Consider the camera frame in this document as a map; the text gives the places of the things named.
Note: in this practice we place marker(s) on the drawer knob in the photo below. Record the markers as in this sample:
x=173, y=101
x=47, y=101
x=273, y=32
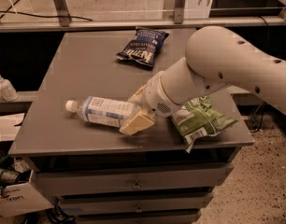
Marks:
x=137, y=186
x=139, y=209

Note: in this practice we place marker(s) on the white paper sheet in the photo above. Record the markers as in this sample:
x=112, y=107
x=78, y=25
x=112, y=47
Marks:
x=9, y=126

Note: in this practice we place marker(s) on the top drawer knob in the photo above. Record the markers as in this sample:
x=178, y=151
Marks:
x=137, y=186

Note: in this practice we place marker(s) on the blue chip bag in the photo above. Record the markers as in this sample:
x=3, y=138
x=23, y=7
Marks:
x=144, y=47

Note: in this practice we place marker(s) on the metal frame rail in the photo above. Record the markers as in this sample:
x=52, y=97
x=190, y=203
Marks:
x=92, y=15

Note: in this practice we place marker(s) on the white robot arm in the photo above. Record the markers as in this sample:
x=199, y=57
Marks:
x=215, y=58

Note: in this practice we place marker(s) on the blue plastic water bottle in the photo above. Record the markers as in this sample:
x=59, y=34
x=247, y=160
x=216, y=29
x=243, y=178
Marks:
x=102, y=110

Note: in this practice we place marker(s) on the white pump dispenser bottle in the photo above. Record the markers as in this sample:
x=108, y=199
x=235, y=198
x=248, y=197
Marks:
x=7, y=90

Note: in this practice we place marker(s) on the grey drawer cabinet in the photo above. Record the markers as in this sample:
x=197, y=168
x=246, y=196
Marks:
x=91, y=169

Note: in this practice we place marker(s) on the green chip bag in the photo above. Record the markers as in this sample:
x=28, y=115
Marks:
x=197, y=119

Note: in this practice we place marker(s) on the white cardboard box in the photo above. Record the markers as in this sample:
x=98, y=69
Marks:
x=22, y=199

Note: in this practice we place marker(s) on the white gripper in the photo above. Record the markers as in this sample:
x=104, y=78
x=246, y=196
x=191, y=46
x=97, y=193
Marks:
x=154, y=94

